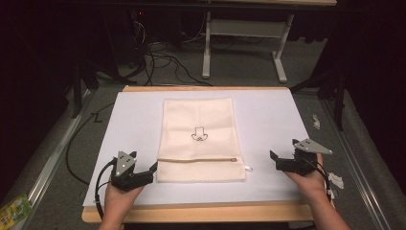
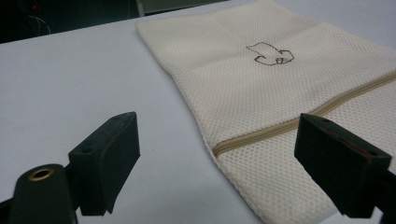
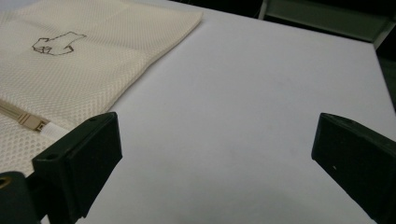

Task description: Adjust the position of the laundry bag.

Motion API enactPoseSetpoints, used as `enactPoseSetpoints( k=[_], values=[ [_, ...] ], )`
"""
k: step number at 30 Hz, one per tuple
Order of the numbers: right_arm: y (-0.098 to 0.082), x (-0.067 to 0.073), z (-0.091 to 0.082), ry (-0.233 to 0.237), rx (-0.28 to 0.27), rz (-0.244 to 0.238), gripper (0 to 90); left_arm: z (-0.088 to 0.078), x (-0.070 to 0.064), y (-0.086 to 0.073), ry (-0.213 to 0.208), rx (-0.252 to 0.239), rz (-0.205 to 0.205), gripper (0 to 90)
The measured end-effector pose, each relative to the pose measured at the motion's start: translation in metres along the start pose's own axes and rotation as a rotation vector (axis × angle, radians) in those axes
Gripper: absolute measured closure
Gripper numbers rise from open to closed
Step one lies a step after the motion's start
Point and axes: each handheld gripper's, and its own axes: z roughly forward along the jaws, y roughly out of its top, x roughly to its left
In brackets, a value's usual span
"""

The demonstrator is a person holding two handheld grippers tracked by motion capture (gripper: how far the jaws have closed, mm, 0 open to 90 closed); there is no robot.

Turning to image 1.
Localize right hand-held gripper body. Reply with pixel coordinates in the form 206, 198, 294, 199
275, 138, 333, 176

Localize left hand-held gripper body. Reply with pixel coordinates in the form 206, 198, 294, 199
109, 150, 155, 193

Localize cream cloth zipper bag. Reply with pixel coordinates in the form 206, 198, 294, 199
155, 97, 254, 184

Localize person's left hand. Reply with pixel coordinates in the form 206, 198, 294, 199
102, 181, 146, 225

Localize person's right hand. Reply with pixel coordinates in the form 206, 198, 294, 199
282, 152, 327, 206

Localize small white paper scrap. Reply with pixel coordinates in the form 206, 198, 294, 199
311, 113, 322, 130

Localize white table mat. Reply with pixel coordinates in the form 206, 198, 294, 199
81, 88, 310, 207

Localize large white paper scrap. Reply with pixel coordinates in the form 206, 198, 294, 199
327, 172, 346, 190

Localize black stand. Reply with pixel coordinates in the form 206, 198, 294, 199
70, 58, 101, 120
289, 68, 349, 132

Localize wooden table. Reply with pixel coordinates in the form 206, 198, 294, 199
80, 84, 316, 224

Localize green packet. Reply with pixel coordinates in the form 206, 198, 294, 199
0, 193, 34, 230

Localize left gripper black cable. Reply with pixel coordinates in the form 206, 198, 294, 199
94, 158, 117, 222

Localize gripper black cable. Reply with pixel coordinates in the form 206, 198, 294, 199
304, 155, 333, 203
94, 158, 117, 222

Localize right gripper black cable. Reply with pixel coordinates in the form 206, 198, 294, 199
304, 155, 333, 203

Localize metal floor rail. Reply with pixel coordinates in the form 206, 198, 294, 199
17, 88, 94, 230
318, 98, 392, 230

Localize black floor cable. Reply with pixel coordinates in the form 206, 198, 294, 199
64, 101, 117, 187

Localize bundle of black cables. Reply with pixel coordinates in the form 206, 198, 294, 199
121, 11, 214, 87

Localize white desk frame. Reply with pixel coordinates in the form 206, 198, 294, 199
200, 11, 295, 84

